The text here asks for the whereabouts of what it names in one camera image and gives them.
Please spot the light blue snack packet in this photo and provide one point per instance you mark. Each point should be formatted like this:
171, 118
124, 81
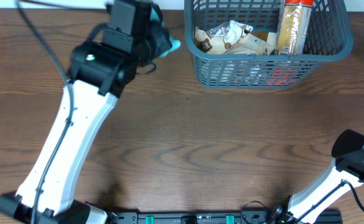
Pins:
174, 42

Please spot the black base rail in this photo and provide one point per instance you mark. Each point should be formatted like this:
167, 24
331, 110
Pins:
253, 212

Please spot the beige cookie bag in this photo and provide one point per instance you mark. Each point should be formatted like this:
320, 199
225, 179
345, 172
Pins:
219, 39
251, 45
270, 38

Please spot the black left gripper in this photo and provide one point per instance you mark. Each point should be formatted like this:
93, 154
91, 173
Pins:
159, 28

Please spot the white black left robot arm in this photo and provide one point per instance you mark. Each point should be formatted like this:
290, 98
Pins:
100, 68

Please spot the dark grey plastic basket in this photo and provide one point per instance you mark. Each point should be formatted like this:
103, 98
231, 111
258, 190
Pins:
329, 39

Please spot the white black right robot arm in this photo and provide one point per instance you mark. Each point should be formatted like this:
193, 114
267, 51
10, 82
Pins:
344, 173

